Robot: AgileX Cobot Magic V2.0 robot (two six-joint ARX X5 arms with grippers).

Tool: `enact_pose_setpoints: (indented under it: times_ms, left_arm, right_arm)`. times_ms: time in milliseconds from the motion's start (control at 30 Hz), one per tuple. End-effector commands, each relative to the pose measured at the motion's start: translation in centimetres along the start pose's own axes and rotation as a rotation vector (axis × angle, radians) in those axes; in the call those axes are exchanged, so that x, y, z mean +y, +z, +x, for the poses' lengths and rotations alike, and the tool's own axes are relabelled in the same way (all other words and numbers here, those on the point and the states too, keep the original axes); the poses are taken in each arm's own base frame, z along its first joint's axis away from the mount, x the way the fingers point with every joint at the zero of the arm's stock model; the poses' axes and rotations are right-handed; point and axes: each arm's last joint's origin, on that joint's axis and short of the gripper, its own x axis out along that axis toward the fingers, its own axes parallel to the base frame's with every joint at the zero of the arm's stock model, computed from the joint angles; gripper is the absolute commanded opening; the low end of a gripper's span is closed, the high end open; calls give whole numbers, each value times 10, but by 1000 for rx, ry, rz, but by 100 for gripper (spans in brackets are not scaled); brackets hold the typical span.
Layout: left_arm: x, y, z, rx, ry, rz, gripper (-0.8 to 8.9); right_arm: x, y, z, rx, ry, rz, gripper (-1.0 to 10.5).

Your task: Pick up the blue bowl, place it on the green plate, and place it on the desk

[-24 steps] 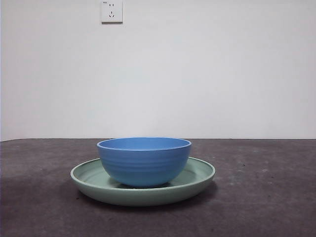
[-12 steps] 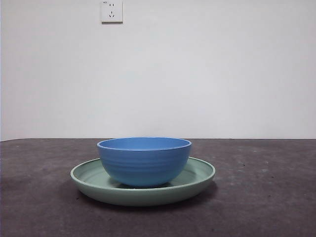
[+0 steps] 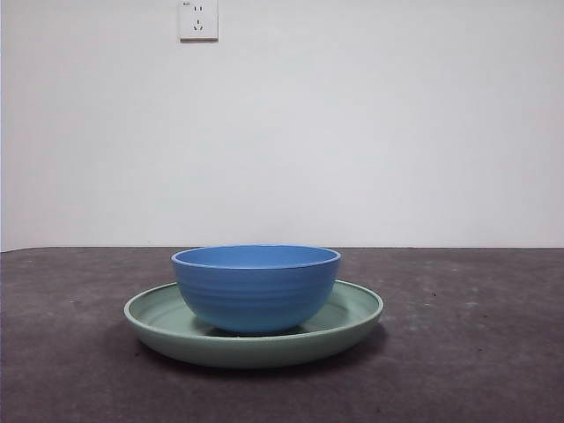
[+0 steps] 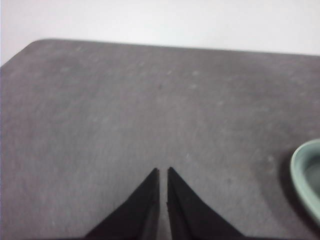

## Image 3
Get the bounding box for blue ribbed bowl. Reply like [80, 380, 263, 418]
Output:
[170, 245, 343, 335]

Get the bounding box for pale green round plate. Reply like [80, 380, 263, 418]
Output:
[123, 278, 384, 369]

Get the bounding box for white wall socket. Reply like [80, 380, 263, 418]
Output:
[178, 0, 219, 44]

